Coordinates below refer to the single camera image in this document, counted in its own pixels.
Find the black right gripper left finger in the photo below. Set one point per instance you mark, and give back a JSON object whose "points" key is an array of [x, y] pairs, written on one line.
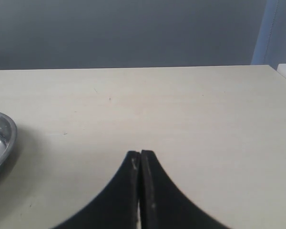
{"points": [[116, 206]]}

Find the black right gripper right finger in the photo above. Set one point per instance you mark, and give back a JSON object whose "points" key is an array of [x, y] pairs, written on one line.
{"points": [[163, 205]]}

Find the round stainless steel plate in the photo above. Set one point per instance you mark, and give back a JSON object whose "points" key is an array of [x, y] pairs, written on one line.
{"points": [[8, 137]]}

